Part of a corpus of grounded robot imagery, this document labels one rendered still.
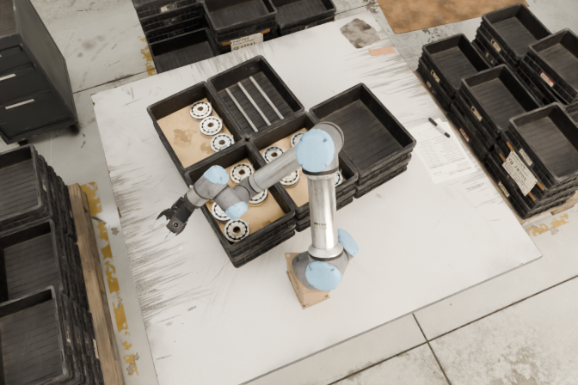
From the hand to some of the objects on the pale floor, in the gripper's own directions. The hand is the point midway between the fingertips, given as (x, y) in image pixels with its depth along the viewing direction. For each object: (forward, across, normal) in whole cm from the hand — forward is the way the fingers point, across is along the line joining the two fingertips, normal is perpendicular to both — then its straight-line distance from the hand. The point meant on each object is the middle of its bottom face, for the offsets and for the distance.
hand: (159, 234), depth 179 cm
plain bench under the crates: (+15, -66, -98) cm, 119 cm away
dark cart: (+104, +95, -152) cm, 207 cm away
